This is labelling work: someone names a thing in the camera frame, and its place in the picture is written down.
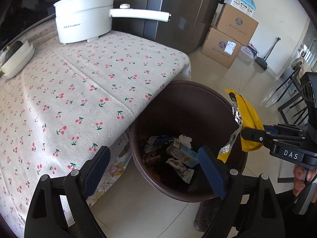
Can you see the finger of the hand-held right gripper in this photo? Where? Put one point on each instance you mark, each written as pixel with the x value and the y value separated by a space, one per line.
pixel 257 135
pixel 271 128

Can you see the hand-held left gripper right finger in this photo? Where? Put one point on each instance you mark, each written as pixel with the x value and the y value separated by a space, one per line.
pixel 213 171

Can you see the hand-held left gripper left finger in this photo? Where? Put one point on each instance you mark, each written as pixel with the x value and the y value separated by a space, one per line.
pixel 95 173

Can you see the yellow snack packet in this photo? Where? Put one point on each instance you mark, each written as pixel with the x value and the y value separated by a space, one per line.
pixel 250 114

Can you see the small blue white box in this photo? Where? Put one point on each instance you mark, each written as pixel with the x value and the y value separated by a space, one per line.
pixel 187 155

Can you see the white printed wrapper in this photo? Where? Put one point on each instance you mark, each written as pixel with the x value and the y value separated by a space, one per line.
pixel 182 171

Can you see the white tissue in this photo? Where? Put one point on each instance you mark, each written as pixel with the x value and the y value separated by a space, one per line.
pixel 185 140

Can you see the red snack packet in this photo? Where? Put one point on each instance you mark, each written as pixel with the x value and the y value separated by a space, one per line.
pixel 152 160

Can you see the blue almond print box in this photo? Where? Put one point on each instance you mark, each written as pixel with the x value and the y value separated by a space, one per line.
pixel 163 139

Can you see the brown plastic trash bin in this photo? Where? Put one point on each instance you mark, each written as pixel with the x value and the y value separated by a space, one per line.
pixel 188 99

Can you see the person's right hand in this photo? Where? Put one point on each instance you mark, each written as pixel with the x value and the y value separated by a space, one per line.
pixel 299 178

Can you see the black metal chair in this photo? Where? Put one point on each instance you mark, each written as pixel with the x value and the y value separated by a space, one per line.
pixel 292 99

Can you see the broom with dustpan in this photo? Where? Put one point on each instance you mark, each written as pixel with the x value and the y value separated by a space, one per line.
pixel 263 62

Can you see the small blue white pack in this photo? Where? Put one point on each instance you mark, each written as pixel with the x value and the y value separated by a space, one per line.
pixel 249 52

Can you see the cherry print tablecloth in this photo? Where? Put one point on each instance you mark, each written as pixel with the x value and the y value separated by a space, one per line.
pixel 74 91

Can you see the large cardboard box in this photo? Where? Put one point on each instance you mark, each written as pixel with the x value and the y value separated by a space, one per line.
pixel 237 24
pixel 218 49

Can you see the light blue printed box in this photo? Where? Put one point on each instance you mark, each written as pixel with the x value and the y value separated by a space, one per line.
pixel 241 1

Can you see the grey refrigerator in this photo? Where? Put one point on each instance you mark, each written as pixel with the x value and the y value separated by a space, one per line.
pixel 173 17

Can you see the dark green pumpkin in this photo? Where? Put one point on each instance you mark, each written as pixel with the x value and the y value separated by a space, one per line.
pixel 13 49

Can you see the white electric cooking pot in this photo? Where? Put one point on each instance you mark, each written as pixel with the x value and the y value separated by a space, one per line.
pixel 81 19

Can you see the black microwave oven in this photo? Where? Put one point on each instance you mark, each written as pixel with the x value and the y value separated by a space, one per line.
pixel 24 10

